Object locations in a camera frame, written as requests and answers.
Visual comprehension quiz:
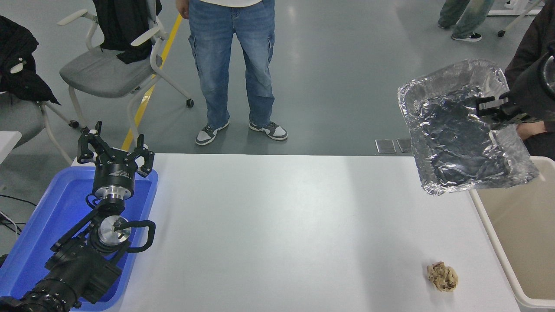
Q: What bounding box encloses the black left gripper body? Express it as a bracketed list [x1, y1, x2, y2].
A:
[92, 147, 139, 189]

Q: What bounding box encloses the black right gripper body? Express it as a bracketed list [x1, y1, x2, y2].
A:
[509, 55, 551, 120]

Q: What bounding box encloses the silver foil plate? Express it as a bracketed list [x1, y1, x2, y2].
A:
[397, 58, 540, 196]

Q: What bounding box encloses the person beside bin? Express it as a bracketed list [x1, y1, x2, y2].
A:
[504, 0, 555, 161]

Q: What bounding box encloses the white chair grey seat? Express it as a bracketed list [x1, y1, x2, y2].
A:
[56, 0, 194, 143]
[0, 61, 81, 165]

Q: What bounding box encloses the white chair base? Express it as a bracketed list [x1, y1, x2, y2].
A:
[487, 0, 545, 38]

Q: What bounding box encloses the blue plastic tray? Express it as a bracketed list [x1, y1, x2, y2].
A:
[0, 166, 159, 312]

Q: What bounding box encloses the small white table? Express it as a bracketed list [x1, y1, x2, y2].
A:
[0, 131, 22, 166]

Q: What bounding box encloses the person walking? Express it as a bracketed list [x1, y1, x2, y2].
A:
[437, 0, 496, 42]

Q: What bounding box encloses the black jacket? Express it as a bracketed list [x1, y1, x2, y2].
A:
[0, 16, 60, 106]
[92, 0, 162, 65]

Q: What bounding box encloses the large pale bin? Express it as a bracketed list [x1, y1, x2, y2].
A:
[469, 155, 555, 312]

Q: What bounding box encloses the person standing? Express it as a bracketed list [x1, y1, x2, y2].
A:
[176, 0, 288, 146]

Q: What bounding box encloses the crumpled tan paper ball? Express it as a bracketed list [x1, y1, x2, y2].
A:
[427, 261, 459, 293]

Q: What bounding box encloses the black floor cable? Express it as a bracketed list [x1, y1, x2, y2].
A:
[0, 194, 38, 238]

